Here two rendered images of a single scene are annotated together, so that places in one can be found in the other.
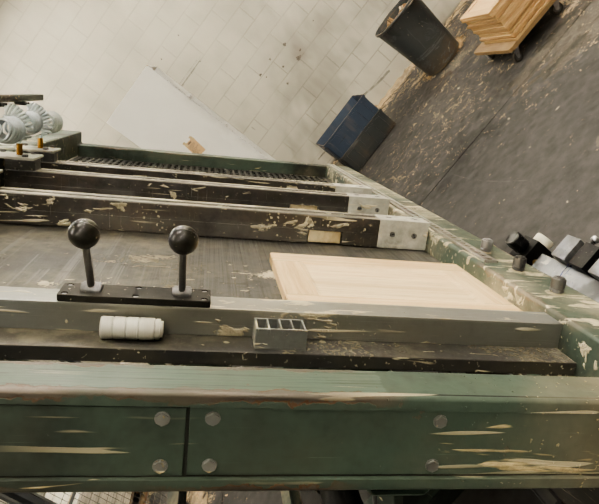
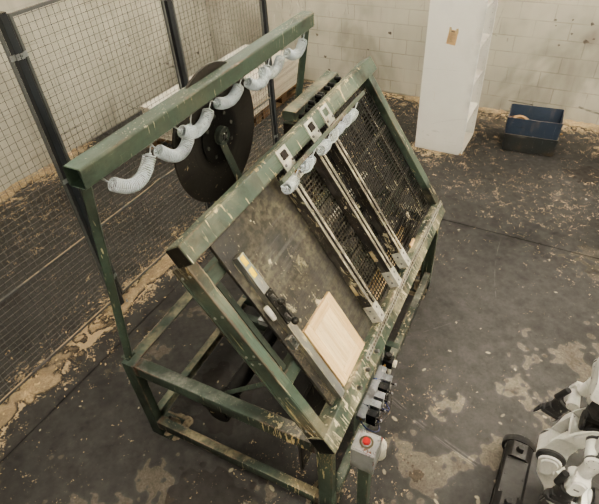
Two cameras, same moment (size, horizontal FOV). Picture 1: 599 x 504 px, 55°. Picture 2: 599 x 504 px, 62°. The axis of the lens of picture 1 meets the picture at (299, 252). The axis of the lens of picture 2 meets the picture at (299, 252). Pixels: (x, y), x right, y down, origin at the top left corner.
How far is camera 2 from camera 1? 1.90 m
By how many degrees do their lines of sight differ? 31
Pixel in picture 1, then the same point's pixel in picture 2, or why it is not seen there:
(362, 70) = not seen: outside the picture
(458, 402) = (292, 400)
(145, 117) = not seen: outside the picture
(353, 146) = (518, 136)
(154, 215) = (321, 236)
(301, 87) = (560, 57)
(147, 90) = not seen: outside the picture
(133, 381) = (256, 348)
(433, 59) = not seen: outside the picture
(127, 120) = not seen: outside the picture
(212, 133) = (469, 43)
